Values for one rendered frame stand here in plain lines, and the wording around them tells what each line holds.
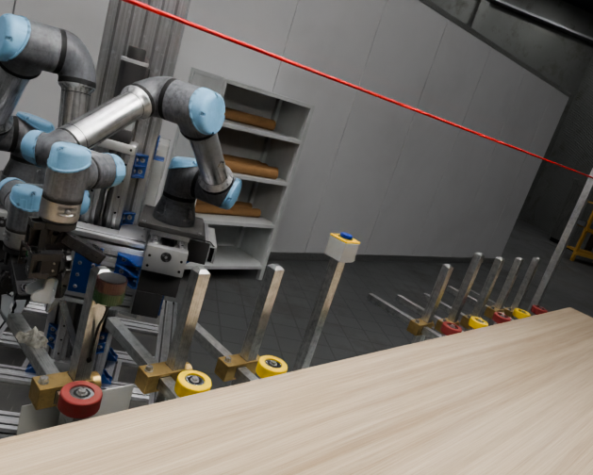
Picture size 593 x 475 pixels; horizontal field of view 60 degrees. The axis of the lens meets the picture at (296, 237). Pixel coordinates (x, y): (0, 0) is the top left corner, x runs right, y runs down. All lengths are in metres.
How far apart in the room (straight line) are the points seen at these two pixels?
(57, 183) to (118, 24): 0.99
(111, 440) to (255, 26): 3.70
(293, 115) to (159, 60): 2.59
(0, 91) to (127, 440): 1.02
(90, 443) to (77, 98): 0.90
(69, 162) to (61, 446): 0.51
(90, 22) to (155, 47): 1.85
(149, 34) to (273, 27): 2.60
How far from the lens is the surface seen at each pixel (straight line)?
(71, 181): 1.10
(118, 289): 1.09
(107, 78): 1.99
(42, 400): 1.24
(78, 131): 1.30
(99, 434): 1.08
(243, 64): 4.36
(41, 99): 3.77
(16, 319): 1.48
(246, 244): 4.74
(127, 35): 2.00
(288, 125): 4.48
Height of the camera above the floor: 1.58
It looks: 15 degrees down
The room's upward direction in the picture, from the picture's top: 18 degrees clockwise
